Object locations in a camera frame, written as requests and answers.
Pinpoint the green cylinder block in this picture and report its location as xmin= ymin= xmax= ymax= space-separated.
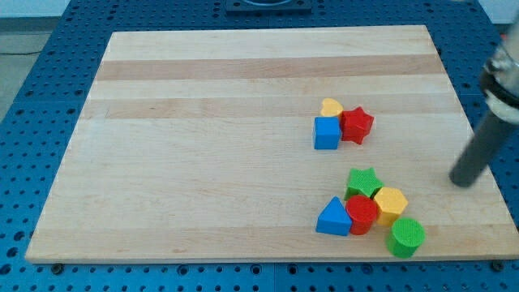
xmin=385 ymin=217 xmax=426 ymax=259

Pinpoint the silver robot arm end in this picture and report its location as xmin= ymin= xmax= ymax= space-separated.
xmin=480 ymin=15 xmax=518 ymax=125

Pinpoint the blue triangle block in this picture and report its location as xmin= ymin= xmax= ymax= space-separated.
xmin=315 ymin=196 xmax=352 ymax=236

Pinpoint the wooden board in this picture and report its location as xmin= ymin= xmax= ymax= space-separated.
xmin=25 ymin=25 xmax=518 ymax=264

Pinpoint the blue cube block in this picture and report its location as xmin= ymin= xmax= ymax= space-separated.
xmin=313 ymin=117 xmax=341 ymax=150

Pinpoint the yellow heart block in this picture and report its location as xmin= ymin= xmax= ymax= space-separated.
xmin=320 ymin=97 xmax=344 ymax=118

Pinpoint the red star block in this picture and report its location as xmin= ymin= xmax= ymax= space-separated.
xmin=341 ymin=106 xmax=375 ymax=144

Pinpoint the green star block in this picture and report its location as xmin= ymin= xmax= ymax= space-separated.
xmin=344 ymin=168 xmax=384 ymax=200

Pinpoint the red cylinder block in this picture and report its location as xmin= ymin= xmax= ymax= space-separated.
xmin=345 ymin=195 xmax=377 ymax=235

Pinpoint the yellow hexagon block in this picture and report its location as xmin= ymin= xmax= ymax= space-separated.
xmin=373 ymin=187 xmax=409 ymax=226

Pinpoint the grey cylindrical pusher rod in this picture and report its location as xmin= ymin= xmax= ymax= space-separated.
xmin=448 ymin=110 xmax=518 ymax=187

